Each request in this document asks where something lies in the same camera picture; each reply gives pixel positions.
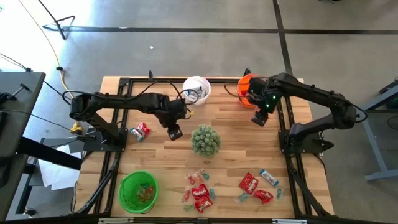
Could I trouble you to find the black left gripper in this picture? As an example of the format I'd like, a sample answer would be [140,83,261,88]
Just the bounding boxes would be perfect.
[161,99,189,141]

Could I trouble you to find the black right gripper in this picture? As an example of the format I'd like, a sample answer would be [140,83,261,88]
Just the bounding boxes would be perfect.
[248,77,280,127]

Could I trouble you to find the green plastic bucket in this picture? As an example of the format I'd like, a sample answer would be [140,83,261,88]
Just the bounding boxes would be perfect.
[118,170,160,215]

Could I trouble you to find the green potted artificial plant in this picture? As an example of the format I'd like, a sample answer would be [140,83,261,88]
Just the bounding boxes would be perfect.
[190,124,222,157]

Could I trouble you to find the orange plastic bucket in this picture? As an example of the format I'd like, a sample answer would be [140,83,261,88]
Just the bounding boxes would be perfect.
[236,73,259,109]

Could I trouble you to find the white plastic bucket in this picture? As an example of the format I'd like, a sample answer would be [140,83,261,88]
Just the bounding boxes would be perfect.
[182,75,212,106]

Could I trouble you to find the black desk beam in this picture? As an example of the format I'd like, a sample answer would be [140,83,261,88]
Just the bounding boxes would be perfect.
[17,136,82,170]

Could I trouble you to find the white paper sheets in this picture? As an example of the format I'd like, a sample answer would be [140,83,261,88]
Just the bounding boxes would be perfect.
[37,143,82,191]

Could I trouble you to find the black stand base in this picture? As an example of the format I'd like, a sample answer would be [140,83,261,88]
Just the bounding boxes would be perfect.
[37,0,76,40]

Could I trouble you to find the dark gray desk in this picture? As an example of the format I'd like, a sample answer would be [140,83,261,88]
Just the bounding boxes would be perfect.
[0,71,47,218]

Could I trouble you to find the black clamp tool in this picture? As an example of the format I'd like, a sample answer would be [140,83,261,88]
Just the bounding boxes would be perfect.
[0,83,31,105]

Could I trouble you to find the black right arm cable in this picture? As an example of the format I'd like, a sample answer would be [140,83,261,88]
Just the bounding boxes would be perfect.
[223,83,249,105]

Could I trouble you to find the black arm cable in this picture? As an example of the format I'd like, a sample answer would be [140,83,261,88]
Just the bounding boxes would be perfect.
[133,80,200,121]
[223,83,249,105]

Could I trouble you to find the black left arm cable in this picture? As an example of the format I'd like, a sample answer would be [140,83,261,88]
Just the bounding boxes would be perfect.
[133,80,200,121]

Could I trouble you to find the black cable bundle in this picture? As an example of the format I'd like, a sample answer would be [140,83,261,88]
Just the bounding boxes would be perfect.
[285,155,330,217]
[74,151,122,215]

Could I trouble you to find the white table bracket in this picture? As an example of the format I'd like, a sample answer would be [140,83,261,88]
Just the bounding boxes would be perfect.
[272,218,308,224]
[98,217,135,224]

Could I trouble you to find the blue-gray table frame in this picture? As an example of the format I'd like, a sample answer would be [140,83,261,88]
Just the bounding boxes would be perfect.
[343,77,398,183]

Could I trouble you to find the yellow extension cable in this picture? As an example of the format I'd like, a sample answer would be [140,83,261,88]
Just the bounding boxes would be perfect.
[17,0,82,134]

